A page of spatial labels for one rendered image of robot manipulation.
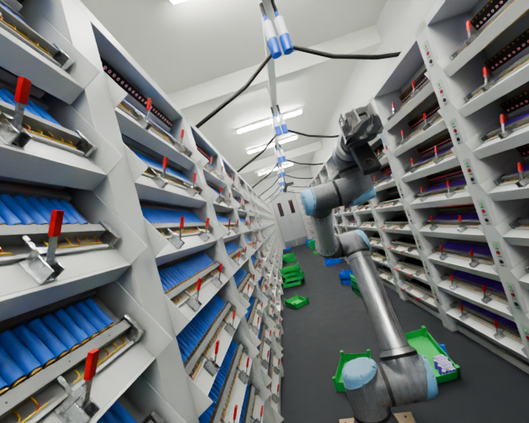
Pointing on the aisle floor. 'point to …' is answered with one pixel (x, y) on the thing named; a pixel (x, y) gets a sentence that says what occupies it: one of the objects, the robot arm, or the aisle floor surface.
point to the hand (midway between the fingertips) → (371, 121)
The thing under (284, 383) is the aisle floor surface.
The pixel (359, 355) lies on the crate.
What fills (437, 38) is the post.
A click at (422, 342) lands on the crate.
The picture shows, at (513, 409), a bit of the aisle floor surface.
